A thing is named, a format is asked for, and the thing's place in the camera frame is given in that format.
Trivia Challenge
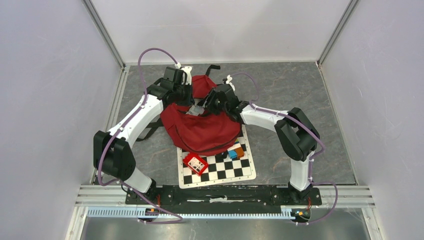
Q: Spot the black white chessboard mat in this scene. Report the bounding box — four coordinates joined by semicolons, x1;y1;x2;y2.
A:
177;125;257;189

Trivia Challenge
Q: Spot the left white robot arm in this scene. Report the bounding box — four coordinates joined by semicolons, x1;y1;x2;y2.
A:
93;63;194;204

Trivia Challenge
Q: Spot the red backpack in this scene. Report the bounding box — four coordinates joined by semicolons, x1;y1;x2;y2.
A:
159;70;242;156

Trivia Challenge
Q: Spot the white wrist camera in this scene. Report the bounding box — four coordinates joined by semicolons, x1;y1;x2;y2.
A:
222;74;235;91
174;62;193;85

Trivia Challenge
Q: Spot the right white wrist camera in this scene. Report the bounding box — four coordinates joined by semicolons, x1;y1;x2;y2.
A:
222;74;235;91

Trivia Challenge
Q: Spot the blue toy block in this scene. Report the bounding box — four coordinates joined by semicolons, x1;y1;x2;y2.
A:
227;150;238;159

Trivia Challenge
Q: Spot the white paper packet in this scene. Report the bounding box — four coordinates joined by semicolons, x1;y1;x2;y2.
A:
186;105;205;116

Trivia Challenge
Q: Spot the black toy block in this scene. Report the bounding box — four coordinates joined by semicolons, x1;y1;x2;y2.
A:
215;151;230;163

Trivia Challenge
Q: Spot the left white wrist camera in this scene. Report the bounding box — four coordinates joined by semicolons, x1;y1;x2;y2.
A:
174;62;193;85

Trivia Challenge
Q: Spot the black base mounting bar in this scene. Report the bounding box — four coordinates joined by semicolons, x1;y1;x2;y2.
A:
146;185;323;215

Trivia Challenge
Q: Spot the orange toy block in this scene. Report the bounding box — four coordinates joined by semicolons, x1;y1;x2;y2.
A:
233;147;245;158

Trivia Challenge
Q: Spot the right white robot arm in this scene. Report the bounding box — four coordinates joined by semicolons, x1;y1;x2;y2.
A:
199;84;324;204

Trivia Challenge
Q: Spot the red toy block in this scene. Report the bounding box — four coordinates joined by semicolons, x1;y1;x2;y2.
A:
182;153;209;176

